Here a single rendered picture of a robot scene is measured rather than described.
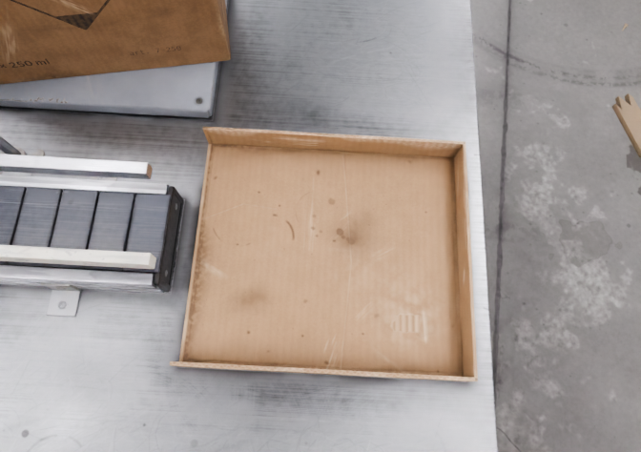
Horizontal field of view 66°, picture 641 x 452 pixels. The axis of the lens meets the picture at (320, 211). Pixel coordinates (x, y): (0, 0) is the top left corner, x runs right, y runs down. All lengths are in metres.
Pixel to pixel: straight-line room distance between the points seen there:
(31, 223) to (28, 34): 0.20
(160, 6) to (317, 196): 0.26
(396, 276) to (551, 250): 1.06
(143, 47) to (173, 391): 0.38
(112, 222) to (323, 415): 0.29
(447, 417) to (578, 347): 1.03
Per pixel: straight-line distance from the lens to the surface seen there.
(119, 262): 0.50
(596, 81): 1.91
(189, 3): 0.58
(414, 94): 0.66
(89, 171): 0.49
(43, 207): 0.59
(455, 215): 0.60
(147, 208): 0.55
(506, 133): 1.68
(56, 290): 0.61
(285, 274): 0.55
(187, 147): 0.62
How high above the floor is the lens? 1.38
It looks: 71 degrees down
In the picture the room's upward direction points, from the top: 5 degrees clockwise
